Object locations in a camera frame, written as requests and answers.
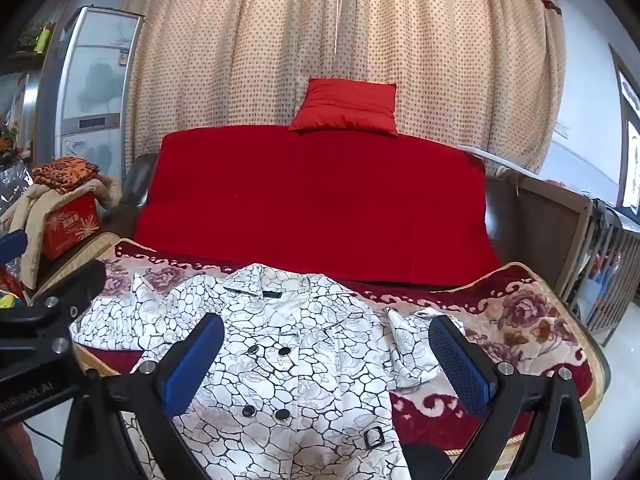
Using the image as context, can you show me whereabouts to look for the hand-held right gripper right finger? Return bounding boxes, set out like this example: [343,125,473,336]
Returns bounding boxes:
[429,314,592,480]

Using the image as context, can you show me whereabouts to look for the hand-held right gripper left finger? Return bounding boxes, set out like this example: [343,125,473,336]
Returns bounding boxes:
[60,312,226,480]

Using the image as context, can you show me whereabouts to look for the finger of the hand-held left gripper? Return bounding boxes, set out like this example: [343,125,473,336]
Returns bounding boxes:
[0,230,29,267]
[0,259,108,361]

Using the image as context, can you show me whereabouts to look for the white crackle-print coat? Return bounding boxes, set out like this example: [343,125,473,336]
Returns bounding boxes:
[70,262,466,480]

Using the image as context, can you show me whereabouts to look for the beige jacket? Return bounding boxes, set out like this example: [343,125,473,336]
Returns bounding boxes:
[0,175,123,291]

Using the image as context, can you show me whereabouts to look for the colourful plastic toys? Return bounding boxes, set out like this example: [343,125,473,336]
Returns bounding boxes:
[0,265,32,311]

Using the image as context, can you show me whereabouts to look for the clear cellophane wrap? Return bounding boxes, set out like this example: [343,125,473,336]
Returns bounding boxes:
[0,160,37,221]

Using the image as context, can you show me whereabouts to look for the red gift box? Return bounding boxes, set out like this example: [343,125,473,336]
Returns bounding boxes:
[42,192,101,261]

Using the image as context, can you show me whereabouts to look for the floral red-bordered blanket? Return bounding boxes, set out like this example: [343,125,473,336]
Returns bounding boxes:
[30,232,612,480]

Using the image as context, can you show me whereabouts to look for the orange patterned folded cloth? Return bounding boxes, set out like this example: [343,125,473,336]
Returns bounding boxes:
[32,157,101,193]

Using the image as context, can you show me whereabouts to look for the artificial flower bouquet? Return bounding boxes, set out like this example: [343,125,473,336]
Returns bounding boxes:
[0,115,26,161]

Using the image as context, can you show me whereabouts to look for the dark leather sofa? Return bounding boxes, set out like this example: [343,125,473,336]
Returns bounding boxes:
[102,152,523,281]

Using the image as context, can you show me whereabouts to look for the wooden shelf cabinet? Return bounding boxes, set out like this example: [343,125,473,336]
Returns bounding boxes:
[0,10,61,171]

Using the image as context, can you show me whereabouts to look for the wooden crib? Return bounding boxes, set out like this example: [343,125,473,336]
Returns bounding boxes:
[485,170,640,346]

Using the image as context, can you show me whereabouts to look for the standing air conditioner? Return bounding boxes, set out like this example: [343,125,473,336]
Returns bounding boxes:
[32,6,146,181]

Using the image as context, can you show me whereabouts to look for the red sofa cover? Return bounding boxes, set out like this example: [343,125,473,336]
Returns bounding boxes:
[132,125,503,291]

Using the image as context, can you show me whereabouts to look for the green ornament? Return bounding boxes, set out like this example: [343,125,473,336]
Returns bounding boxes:
[17,22,43,53]

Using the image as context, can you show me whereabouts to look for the white flat board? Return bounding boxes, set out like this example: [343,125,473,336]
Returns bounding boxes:
[457,144,522,175]

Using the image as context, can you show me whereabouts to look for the dark cloth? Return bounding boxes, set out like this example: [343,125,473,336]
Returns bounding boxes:
[592,199,640,233]

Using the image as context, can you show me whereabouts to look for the beige dotted curtain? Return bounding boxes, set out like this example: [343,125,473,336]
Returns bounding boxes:
[122,0,568,181]

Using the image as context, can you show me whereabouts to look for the red pillow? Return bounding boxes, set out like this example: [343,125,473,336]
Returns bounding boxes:
[288,77,399,137]

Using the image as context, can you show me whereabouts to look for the black cable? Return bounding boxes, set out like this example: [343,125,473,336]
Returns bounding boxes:
[22,422,66,450]

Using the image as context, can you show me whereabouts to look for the framed wall picture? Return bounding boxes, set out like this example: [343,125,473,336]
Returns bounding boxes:
[607,45,640,233]

